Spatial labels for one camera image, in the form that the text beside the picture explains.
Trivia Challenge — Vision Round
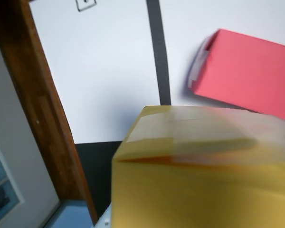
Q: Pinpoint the glass block window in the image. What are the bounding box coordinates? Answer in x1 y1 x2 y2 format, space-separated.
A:
0 130 22 225

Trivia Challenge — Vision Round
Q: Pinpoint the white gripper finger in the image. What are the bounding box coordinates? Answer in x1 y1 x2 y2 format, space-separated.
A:
93 205 112 228

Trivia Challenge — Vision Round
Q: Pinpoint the pink paper box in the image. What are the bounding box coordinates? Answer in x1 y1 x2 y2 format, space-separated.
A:
187 28 285 121

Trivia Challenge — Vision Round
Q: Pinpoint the yellow paper box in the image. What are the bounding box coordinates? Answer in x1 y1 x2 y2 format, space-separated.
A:
111 105 285 228

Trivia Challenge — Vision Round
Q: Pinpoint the white sheet marked 2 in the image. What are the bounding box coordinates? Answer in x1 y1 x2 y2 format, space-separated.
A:
28 0 162 145

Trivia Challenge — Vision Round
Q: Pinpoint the white sheet marked 1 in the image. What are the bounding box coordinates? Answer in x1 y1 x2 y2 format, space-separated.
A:
158 0 285 119

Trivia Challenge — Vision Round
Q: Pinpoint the black mat with WRO print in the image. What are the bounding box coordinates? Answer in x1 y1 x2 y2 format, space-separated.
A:
75 0 172 223

